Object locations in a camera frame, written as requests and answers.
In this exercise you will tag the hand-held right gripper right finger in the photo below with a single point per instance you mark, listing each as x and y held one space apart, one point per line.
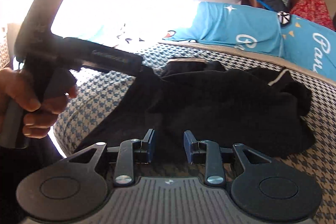
188 148

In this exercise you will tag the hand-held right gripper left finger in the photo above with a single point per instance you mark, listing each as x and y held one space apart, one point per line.
151 146

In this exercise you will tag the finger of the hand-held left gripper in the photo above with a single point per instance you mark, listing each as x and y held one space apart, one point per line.
147 70

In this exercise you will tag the black t-shirt red print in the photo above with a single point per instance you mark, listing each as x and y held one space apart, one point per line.
210 113

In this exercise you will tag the person's left hand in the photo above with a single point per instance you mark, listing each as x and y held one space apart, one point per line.
15 87

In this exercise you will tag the white blue printed sheet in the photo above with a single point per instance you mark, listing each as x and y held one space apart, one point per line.
126 36

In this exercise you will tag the houndstooth bed mat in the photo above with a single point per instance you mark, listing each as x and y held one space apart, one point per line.
105 98

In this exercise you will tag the red floral cloth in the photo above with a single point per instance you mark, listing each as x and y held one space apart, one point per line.
315 8

